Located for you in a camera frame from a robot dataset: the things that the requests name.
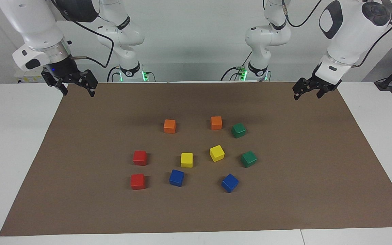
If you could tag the green wooden cube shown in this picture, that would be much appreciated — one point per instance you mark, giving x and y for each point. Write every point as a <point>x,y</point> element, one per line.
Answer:
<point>238,130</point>
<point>249,158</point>

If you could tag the blue wooden cube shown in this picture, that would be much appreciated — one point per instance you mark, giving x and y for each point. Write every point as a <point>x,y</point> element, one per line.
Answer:
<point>230,182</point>
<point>176,177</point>

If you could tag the brown table mat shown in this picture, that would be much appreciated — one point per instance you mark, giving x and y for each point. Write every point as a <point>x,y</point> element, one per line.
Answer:
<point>284,190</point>

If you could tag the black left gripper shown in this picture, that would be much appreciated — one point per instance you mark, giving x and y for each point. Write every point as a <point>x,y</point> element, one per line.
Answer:
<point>325,84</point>

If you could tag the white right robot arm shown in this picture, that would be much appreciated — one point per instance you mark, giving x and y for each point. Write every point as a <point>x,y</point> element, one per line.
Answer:
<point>29,23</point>

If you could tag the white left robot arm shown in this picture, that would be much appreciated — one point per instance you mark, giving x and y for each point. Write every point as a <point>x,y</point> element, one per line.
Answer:
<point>349,30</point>

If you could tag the yellow wooden cube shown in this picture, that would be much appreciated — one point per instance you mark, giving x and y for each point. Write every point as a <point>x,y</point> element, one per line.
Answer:
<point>217,153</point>
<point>186,160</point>

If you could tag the white box with yellow labels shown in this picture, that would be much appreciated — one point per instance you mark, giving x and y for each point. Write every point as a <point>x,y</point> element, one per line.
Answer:
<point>29,79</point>

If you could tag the orange wooden cube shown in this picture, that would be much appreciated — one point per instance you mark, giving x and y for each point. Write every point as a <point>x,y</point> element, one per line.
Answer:
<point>169,126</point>
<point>216,123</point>

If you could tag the red wooden cube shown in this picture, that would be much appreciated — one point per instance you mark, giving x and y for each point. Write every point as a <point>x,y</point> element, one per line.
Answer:
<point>137,181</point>
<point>140,158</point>

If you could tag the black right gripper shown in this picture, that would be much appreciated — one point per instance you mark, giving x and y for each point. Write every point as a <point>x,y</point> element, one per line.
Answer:
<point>63,68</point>

